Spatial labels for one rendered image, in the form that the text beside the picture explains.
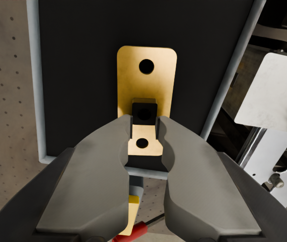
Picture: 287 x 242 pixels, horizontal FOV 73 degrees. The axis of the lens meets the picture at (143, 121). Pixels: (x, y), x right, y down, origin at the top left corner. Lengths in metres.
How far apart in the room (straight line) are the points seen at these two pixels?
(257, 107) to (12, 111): 0.73
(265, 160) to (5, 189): 0.98
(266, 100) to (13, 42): 0.64
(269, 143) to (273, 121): 0.18
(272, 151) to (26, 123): 0.73
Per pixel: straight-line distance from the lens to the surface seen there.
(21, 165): 0.93
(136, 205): 0.23
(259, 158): 0.46
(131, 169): 0.19
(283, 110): 0.26
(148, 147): 0.16
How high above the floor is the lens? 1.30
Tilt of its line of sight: 61 degrees down
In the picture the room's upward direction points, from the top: 178 degrees clockwise
